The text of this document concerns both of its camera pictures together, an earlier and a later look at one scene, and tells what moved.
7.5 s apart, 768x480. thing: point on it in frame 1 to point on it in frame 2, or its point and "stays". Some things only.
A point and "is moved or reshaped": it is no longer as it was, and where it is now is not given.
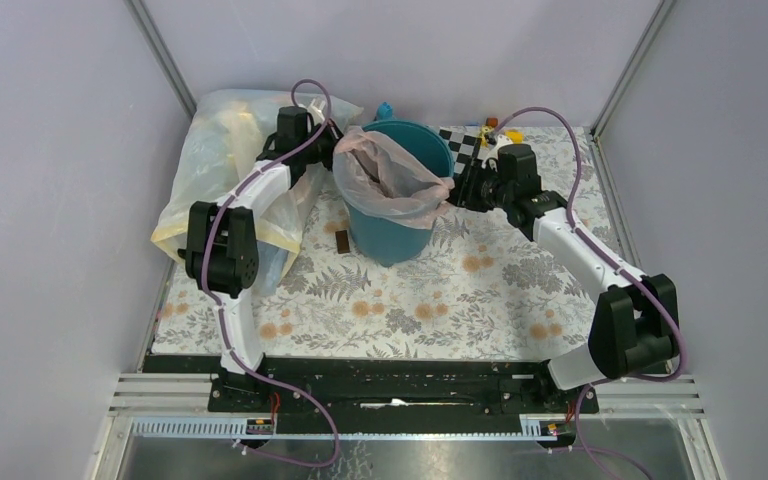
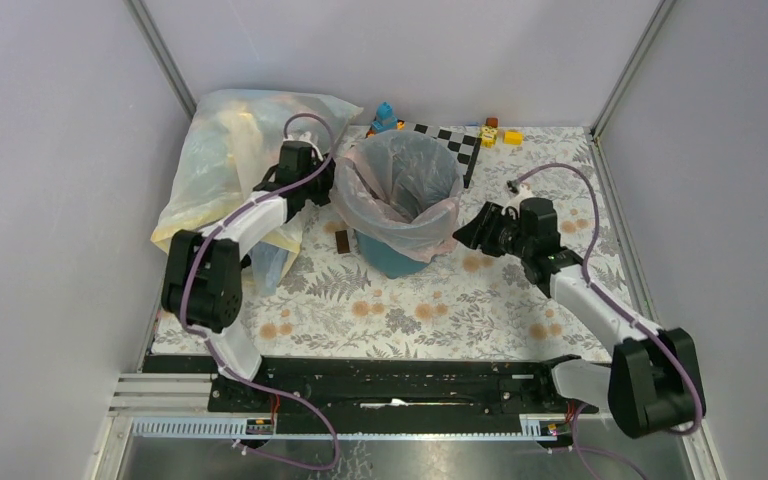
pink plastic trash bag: [380, 180] is moved or reshaped
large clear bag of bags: [223, 139] stays
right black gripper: [463, 192] to [475, 235]
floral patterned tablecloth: [485, 291] stays
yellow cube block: [516, 136] stays
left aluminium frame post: [141, 17] stays
